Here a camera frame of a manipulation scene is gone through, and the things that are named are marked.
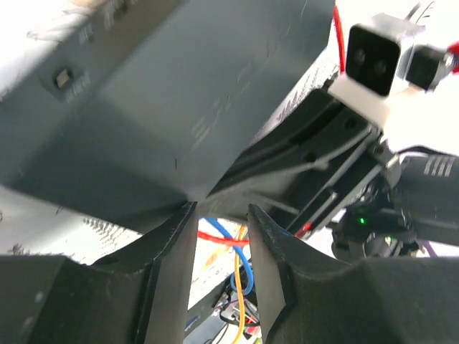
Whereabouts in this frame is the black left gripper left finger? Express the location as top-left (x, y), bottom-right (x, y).
top-left (1, 202), bottom-right (198, 343)

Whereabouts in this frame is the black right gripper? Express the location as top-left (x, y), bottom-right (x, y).
top-left (204, 90), bottom-right (458, 258)

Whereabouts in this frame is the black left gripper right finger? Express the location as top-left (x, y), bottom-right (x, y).
top-left (247, 204), bottom-right (458, 343)

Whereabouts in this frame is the yellow ethernet cable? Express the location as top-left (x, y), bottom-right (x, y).
top-left (233, 225), bottom-right (249, 344)

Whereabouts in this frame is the blue ethernet cable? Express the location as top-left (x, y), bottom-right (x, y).
top-left (199, 216), bottom-right (255, 295)

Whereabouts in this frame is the red ethernet cable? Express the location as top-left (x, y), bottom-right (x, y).
top-left (197, 5), bottom-right (459, 248)

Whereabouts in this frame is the black network switch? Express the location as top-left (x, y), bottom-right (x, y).
top-left (1, 1), bottom-right (335, 232)

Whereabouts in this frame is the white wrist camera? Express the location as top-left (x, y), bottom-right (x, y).
top-left (328, 13), bottom-right (427, 128)

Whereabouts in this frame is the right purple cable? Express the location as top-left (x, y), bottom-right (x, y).
top-left (419, 239), bottom-right (440, 259)

